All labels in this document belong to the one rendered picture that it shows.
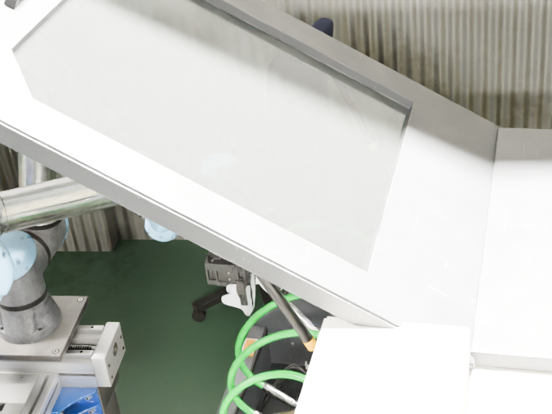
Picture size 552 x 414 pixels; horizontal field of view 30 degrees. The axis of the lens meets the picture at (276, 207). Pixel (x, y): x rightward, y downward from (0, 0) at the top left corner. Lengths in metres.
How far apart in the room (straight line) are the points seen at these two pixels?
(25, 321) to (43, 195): 0.61
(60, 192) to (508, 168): 0.85
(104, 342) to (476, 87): 2.06
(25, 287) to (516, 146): 1.13
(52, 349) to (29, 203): 0.63
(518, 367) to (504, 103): 2.56
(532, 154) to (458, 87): 1.99
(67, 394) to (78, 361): 0.09
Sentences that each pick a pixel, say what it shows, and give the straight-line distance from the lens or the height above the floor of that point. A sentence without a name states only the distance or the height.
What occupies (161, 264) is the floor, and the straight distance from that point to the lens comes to 4.46.
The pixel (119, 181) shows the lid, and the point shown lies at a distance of 1.53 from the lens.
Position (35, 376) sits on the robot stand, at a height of 0.95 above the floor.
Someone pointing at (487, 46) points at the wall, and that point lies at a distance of 3.99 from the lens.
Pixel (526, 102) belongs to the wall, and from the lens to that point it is 4.10.
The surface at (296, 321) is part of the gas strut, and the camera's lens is 1.65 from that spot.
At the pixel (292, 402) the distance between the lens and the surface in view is 2.12.
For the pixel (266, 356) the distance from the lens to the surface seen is 2.56.
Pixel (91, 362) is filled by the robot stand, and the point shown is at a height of 0.98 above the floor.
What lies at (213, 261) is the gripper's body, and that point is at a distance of 2.04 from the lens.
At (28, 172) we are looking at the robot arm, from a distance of 2.41.
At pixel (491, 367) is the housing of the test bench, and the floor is 1.47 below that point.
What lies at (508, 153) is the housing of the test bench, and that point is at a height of 1.50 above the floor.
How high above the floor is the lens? 2.55
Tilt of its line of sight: 33 degrees down
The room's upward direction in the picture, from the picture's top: 6 degrees counter-clockwise
